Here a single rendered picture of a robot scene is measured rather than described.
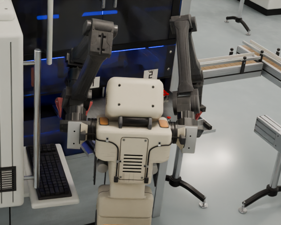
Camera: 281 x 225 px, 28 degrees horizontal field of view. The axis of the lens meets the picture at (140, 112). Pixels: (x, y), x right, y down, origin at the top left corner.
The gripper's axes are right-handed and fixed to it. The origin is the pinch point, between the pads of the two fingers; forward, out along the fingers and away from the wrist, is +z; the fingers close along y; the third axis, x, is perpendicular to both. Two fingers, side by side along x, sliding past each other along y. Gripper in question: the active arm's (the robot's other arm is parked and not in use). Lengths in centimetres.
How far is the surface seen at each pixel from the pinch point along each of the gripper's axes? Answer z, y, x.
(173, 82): -9.4, 34.7, -6.4
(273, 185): 69, 35, -86
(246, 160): 78, 88, -103
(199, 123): 1.8, 1.0, -3.8
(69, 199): 16, -25, 74
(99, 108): -1.5, 30.5, 38.7
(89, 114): -1, 26, 46
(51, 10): -56, 16, 68
